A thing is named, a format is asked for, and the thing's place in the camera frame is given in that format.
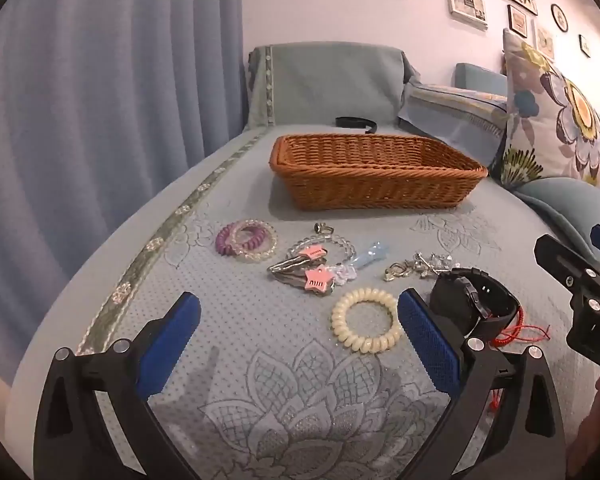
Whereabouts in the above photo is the light green sofa cover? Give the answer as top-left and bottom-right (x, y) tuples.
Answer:
(10, 42), (596, 480)

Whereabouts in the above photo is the small dark framed picture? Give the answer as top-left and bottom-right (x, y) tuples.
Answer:
(508, 4), (528, 38)

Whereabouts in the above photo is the clear bead bracelet with ring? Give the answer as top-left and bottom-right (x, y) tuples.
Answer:
(285, 222), (362, 273)

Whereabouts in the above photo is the red string bracelet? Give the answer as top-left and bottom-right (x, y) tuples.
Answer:
(487, 305), (552, 413)

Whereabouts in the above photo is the black strap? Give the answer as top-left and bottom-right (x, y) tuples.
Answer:
(335, 116), (379, 135)

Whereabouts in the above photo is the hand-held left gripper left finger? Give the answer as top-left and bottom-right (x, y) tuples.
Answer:
(32, 290), (202, 480)

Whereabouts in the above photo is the striped blue pillow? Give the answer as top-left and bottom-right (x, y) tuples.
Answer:
(397, 82), (509, 137)

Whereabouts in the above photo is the floral pillow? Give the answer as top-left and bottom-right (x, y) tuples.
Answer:
(500, 27), (600, 196)

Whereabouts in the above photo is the blue sofa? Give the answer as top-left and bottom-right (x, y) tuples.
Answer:
(454, 62), (600, 266)

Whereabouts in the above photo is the cream spiral hair tie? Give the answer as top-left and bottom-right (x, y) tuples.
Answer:
(331, 287), (403, 356)

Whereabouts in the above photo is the brown wicker basket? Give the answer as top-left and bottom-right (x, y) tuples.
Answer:
(270, 133), (489, 211)

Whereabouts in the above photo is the small light framed picture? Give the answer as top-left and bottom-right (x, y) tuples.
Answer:
(535, 22), (556, 58)

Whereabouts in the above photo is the blue curtain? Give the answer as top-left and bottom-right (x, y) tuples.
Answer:
(0, 0), (246, 376)

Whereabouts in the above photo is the black wrist watch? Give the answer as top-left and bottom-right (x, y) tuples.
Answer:
(429, 267), (524, 343)

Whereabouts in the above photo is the white framed picture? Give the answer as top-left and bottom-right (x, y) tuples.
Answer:
(445, 0), (488, 28)

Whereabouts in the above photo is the purple spiral hair tie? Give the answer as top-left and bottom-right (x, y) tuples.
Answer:
(215, 225), (268, 262)

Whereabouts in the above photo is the light blue hair clip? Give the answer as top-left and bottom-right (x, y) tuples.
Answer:
(351, 241), (387, 272)

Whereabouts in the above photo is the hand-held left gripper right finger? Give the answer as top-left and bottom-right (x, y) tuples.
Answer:
(397, 288), (567, 480)

